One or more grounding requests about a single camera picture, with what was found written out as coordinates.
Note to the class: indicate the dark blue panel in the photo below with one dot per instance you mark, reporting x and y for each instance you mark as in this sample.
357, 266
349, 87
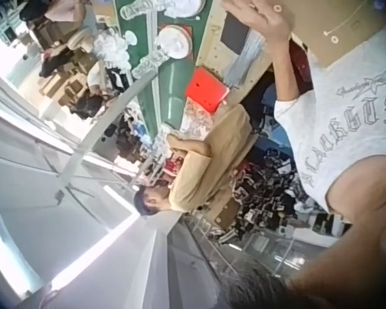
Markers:
234, 34

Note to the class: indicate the white glass plate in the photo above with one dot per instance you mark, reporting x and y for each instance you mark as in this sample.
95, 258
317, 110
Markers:
185, 7

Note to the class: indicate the person's left fingers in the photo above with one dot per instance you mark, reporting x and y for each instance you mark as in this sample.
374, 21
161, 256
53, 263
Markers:
244, 9

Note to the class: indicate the heap of cardboard boxes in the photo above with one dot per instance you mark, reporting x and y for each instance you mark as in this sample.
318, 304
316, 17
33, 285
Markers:
67, 80

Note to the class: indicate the small cardboard box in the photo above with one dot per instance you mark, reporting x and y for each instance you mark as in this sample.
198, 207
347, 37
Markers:
224, 214

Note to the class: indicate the clear glass candlestick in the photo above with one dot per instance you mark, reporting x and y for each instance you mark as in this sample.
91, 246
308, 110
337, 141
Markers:
148, 64
133, 9

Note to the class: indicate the heap of dark goods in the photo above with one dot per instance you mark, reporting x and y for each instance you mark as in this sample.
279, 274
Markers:
267, 190

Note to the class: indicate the green display table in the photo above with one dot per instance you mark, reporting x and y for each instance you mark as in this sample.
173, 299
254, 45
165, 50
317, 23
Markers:
177, 90

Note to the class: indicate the red box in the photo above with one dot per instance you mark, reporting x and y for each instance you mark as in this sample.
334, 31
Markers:
206, 87

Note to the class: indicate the person's left hand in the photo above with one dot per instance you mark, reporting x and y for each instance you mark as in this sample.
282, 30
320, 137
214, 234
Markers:
271, 22

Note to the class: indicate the bundle of grey strips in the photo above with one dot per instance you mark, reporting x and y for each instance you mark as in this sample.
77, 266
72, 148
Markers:
246, 61

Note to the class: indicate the light wooden board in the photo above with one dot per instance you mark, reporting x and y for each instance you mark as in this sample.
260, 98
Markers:
212, 42

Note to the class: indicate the white pole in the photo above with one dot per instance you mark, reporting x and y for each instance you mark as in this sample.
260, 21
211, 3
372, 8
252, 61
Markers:
96, 138

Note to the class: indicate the dark red bag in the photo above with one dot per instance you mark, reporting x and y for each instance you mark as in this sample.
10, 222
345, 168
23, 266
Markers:
300, 62

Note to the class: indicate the glass display counter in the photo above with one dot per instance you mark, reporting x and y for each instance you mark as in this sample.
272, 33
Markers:
260, 248

